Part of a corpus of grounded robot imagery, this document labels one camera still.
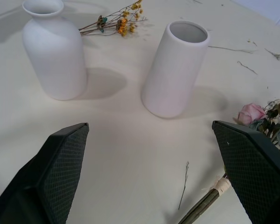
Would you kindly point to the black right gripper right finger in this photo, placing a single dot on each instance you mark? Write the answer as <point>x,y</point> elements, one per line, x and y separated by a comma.
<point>252,168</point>

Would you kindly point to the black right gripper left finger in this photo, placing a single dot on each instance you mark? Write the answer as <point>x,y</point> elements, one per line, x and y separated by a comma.
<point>60,168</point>

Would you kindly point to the white bottle-shaped ceramic vase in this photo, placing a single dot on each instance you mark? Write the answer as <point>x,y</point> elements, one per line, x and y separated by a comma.
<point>53,56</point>

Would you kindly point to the white cylindrical ceramic vase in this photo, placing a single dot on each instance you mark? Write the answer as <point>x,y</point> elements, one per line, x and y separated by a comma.
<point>175,70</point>

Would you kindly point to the pink rose bouquet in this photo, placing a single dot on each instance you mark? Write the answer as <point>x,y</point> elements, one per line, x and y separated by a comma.
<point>259,121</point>

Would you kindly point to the thin dried loose twig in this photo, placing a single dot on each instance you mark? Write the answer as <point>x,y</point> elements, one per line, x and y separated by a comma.
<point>183,184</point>

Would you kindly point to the small curved dried twig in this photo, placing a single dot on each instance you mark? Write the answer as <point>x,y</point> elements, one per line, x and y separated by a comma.
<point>247,67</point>

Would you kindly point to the short dried leafy sprig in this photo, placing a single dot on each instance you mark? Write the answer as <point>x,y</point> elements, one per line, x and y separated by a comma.
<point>275,55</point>

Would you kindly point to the long thin dried stem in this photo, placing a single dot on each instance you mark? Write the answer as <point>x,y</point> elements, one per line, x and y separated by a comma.
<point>233,49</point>

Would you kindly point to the dried yellow flower bunch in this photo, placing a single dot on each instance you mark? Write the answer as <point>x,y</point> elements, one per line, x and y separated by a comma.
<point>121,22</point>

